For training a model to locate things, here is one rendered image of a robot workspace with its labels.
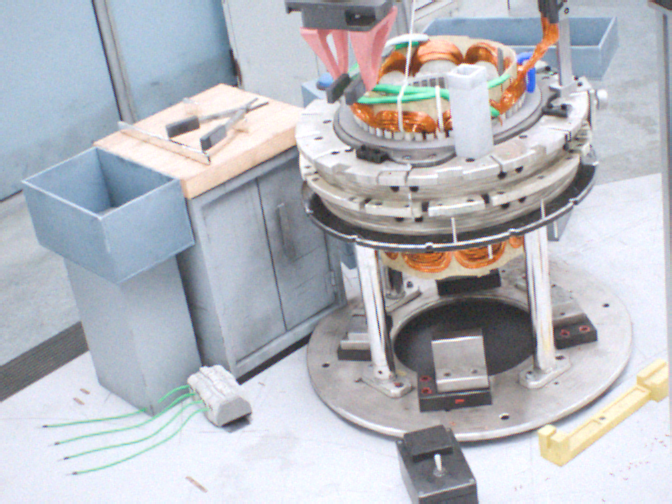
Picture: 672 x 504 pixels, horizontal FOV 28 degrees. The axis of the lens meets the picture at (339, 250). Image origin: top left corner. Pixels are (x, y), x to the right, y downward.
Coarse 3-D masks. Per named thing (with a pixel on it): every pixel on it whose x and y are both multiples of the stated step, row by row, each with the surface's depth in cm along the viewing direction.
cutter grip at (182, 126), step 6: (180, 120) 155; (186, 120) 155; (192, 120) 155; (198, 120) 156; (168, 126) 154; (174, 126) 155; (180, 126) 155; (186, 126) 155; (192, 126) 156; (198, 126) 156; (168, 132) 155; (174, 132) 155; (180, 132) 155; (186, 132) 156
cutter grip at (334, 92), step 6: (336, 78) 130; (342, 78) 130; (348, 78) 131; (336, 84) 129; (342, 84) 130; (348, 84) 131; (330, 90) 128; (336, 90) 129; (342, 90) 130; (330, 96) 129; (336, 96) 129; (330, 102) 129
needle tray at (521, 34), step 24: (432, 24) 180; (456, 24) 180; (480, 24) 179; (504, 24) 178; (528, 24) 177; (576, 24) 174; (600, 24) 173; (528, 48) 167; (552, 48) 166; (576, 48) 165; (600, 48) 164; (576, 72) 166; (600, 72) 165; (552, 240) 181
